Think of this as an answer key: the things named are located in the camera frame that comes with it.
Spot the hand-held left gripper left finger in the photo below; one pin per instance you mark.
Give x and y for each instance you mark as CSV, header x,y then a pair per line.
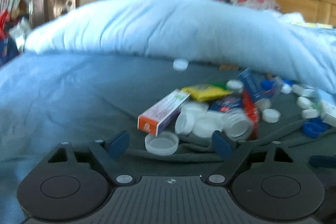
x,y
118,144

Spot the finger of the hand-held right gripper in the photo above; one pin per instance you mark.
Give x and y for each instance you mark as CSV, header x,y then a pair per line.
x,y
324,161

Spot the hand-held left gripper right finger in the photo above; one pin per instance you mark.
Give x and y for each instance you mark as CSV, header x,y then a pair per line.
x,y
223,144

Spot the wide white cap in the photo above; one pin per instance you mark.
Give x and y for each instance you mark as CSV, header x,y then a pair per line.
x,y
161,145

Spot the clear plastic tub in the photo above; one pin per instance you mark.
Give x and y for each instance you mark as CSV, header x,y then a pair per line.
x,y
206,128

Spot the red snack packet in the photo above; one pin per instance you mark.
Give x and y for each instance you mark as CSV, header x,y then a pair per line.
x,y
250,111

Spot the yellow packet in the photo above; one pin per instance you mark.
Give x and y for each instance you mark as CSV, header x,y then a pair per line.
x,y
204,92

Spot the white orange toothpaste box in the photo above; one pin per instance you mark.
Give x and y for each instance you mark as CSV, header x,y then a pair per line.
x,y
162,111

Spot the small green cap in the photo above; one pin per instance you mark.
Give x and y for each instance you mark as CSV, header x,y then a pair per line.
x,y
219,85

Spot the blue white medicine box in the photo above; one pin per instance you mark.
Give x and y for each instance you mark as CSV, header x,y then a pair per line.
x,y
250,85

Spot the grey blue blanket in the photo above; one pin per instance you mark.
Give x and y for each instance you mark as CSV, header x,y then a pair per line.
x,y
65,95

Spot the white round container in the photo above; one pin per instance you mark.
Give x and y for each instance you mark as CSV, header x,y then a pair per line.
x,y
304,90

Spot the clear plastic cup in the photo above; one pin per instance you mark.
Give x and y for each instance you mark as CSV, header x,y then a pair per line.
x,y
275,91

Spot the wooden clothespin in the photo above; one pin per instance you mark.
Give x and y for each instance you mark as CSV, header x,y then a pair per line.
x,y
228,67

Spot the light blue duvet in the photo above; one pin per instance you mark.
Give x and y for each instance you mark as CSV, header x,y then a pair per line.
x,y
157,29

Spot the white bed sheet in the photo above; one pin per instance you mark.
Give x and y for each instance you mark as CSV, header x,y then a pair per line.
x,y
292,18

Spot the blue bag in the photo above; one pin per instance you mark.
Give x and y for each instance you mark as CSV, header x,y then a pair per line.
x,y
8,50

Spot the white printed bag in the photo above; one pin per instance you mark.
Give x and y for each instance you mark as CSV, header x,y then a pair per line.
x,y
19,35

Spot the wooden headboard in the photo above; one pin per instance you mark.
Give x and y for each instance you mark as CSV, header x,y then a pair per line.
x,y
302,6

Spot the red bag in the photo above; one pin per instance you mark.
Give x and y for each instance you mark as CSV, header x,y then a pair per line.
x,y
3,24

